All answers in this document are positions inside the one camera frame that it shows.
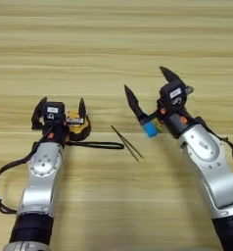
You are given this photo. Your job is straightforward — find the blue rectangular eraser block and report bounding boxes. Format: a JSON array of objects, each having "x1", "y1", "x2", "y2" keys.
[{"x1": 143, "y1": 120, "x2": 160, "y2": 138}]

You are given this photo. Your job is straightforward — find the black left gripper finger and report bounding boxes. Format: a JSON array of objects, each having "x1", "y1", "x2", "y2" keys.
[
  {"x1": 30, "y1": 96, "x2": 48, "y2": 130},
  {"x1": 77, "y1": 97, "x2": 87, "y2": 125}
]

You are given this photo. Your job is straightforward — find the black labelled box, left gripper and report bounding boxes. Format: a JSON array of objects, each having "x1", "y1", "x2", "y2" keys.
[{"x1": 42, "y1": 101, "x2": 66, "y2": 123}]

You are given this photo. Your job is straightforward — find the black labelled box, gripper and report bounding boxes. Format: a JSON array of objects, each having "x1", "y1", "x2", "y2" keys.
[
  {"x1": 42, "y1": 101, "x2": 66, "y2": 123},
  {"x1": 160, "y1": 81, "x2": 188, "y2": 107}
]

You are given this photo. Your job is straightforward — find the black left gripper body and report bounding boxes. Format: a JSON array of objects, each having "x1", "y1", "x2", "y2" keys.
[{"x1": 39, "y1": 117, "x2": 85, "y2": 148}]

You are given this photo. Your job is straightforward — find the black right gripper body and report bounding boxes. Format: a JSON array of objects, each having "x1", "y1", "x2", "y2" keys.
[{"x1": 141, "y1": 85, "x2": 205, "y2": 140}]

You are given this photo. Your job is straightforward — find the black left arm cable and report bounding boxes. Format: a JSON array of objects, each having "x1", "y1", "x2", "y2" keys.
[{"x1": 0, "y1": 128, "x2": 54, "y2": 215}]

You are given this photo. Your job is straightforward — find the black tweezers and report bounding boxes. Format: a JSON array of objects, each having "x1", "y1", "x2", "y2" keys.
[{"x1": 110, "y1": 125, "x2": 145, "y2": 162}]

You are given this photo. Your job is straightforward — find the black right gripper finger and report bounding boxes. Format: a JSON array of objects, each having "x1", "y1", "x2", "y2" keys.
[
  {"x1": 123, "y1": 83, "x2": 148, "y2": 126},
  {"x1": 159, "y1": 66, "x2": 185, "y2": 85}
]

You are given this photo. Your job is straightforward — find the black labelled box, right gripper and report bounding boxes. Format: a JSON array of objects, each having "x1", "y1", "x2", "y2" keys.
[{"x1": 160, "y1": 81, "x2": 188, "y2": 107}]

